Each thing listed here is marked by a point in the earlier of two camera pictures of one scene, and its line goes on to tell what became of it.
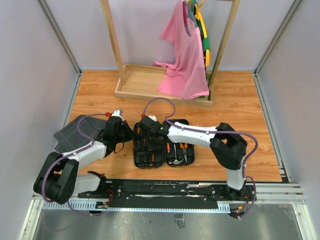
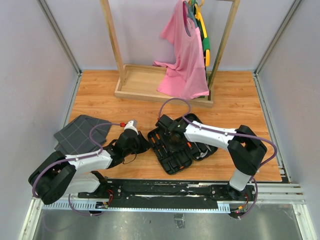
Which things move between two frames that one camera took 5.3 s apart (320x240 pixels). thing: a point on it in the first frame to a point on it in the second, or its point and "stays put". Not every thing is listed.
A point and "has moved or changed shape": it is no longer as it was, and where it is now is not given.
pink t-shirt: [186, 78] stays put
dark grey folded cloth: [69, 138] stays put
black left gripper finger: [127, 134] to [142, 144]
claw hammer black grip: [175, 161] to [202, 147]
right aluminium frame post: [293, 7] stays put
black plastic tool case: [171, 153] has moved or changed shape
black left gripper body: [118, 137] to [130, 151]
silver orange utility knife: [168, 147] has moved or changed shape
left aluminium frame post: [52, 19] stays put
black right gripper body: [152, 142] to [174, 146]
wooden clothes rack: [143, 81] stays put
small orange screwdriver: [138, 136] has moved or changed shape
